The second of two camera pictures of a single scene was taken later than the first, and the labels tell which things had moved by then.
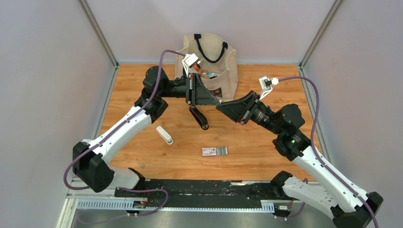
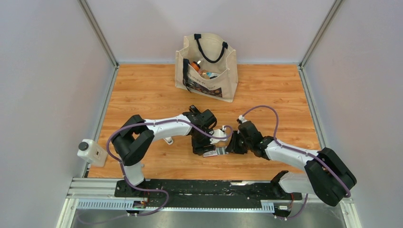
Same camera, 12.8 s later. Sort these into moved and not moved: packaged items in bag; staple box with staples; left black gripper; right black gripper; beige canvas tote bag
Moved: left black gripper; right black gripper
Not moved: staple box with staples; beige canvas tote bag; packaged items in bag
